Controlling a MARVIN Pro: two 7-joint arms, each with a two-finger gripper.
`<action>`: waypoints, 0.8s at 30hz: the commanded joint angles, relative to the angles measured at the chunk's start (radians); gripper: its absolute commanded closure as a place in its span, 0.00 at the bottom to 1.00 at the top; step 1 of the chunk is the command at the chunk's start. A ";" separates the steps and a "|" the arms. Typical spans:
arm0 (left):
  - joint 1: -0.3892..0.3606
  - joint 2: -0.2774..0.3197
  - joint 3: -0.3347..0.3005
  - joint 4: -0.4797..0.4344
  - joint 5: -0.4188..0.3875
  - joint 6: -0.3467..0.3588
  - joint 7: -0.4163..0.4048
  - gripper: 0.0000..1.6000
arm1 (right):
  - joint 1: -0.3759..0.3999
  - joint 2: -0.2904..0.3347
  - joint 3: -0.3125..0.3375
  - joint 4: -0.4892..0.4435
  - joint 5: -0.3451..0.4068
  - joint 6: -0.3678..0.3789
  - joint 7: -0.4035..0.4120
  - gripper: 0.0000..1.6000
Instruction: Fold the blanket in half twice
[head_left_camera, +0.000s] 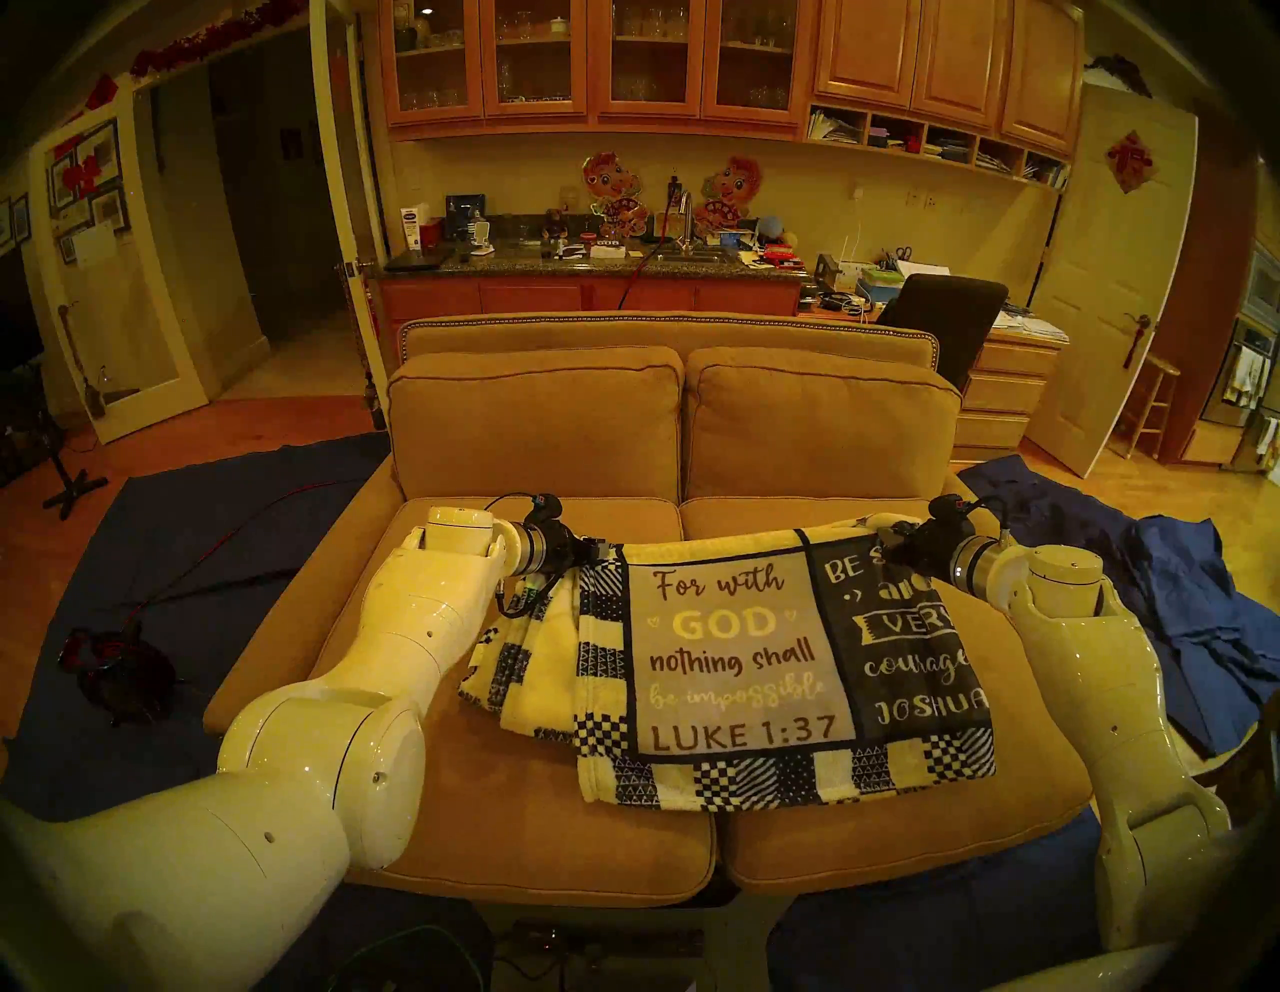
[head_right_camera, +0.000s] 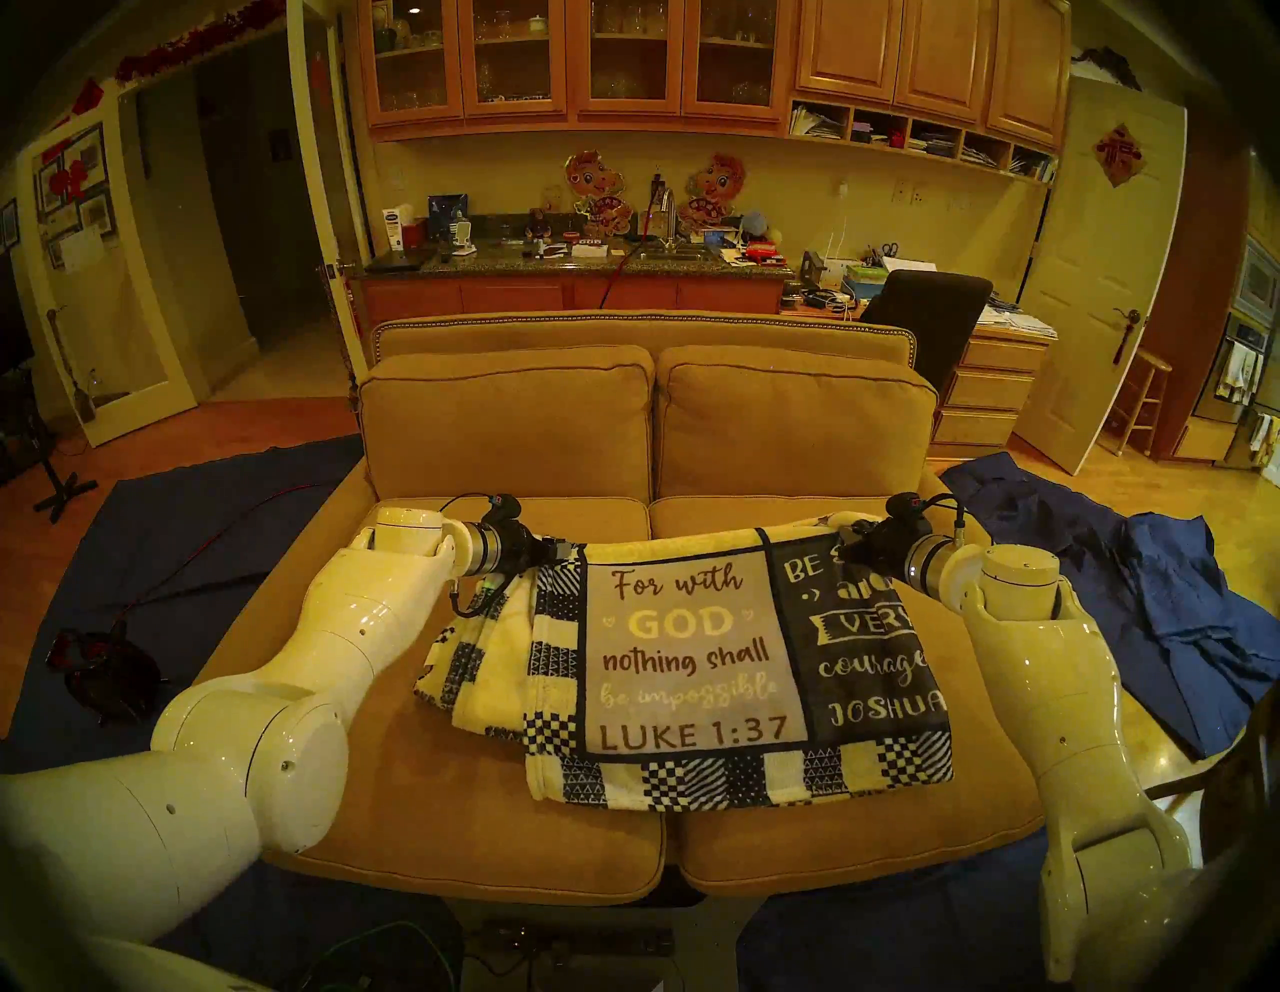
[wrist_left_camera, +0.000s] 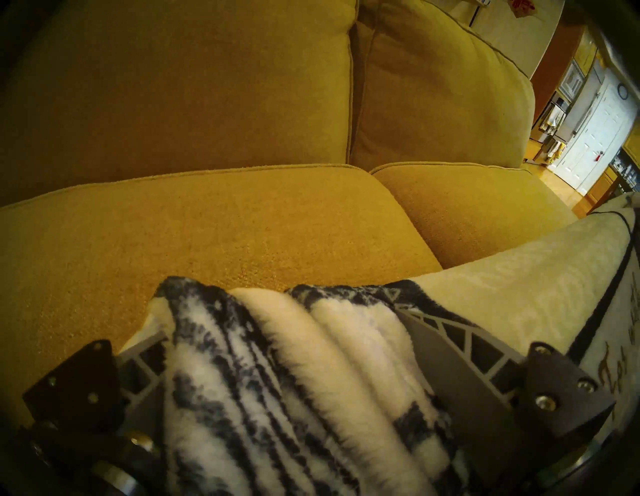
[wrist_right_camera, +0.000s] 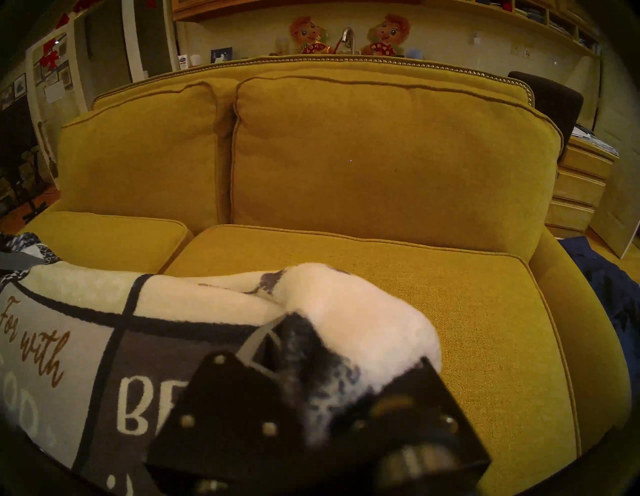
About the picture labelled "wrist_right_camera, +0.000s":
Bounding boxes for crumpled dark blue cloth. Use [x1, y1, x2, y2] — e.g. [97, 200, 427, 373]
[557, 236, 640, 401]

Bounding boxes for white glass french door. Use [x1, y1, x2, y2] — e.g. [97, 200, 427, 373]
[25, 15, 93, 191]

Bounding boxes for wooden wall cabinets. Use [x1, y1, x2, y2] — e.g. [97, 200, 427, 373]
[170, 0, 601, 56]

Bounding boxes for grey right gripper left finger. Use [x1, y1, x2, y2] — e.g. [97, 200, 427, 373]
[145, 312, 307, 493]

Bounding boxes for black office chair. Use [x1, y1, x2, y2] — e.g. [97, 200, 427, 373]
[507, 71, 585, 161]

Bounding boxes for yellow sofa seat cushion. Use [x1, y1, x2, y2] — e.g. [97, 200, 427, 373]
[20, 211, 195, 275]
[162, 224, 583, 496]

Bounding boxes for wooden desk with drawers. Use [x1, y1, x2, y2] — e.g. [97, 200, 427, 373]
[544, 135, 621, 240]

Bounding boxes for chrome sink faucet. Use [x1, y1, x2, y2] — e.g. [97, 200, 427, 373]
[334, 27, 357, 56]

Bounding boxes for black television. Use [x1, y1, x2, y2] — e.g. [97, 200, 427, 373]
[0, 95, 38, 166]

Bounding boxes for white narrow open door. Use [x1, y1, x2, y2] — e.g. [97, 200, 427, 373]
[121, 0, 181, 83]

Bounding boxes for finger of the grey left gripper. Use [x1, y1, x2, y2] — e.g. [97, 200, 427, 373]
[0, 251, 47, 272]

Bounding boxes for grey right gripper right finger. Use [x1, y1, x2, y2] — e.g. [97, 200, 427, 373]
[325, 357, 493, 493]

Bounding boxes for printed scripture fleece blanket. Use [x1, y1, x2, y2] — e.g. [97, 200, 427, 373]
[0, 232, 443, 496]

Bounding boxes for stack of papers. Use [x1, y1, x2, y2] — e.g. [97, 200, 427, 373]
[570, 125, 621, 157]

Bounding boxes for yellow loveseat sofa frame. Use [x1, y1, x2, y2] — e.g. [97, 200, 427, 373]
[92, 54, 633, 451]

